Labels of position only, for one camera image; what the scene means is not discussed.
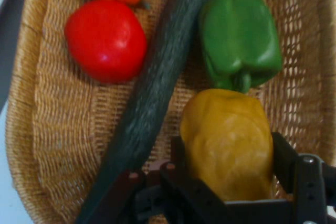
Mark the green bell pepper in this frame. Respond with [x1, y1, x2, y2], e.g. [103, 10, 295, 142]
[198, 0, 284, 94]

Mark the woven wicker basket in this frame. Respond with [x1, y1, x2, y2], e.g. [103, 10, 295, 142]
[4, 0, 336, 224]

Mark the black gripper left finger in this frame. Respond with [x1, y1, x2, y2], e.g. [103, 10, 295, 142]
[115, 134, 227, 224]

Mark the yellow bell pepper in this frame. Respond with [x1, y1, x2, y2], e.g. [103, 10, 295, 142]
[179, 88, 275, 203]

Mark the red tomato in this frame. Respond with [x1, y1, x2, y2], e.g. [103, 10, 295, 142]
[64, 0, 148, 85]

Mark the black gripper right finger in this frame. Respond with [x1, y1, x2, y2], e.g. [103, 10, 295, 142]
[271, 131, 336, 224]

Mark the dark green cucumber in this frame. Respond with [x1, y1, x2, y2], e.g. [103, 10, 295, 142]
[75, 0, 221, 224]

